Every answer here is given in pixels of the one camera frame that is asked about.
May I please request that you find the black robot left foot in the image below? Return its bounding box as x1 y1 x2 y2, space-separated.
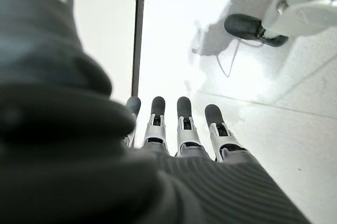
224 14 290 48

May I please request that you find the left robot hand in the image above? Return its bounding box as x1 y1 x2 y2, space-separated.
0 0 312 224

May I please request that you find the white robot left leg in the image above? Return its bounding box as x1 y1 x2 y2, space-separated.
262 0 337 37

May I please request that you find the dark cabinet base strip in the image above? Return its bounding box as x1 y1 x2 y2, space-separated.
131 0 147 99

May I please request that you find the white cabinet door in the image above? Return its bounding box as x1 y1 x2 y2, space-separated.
67 0 139 101

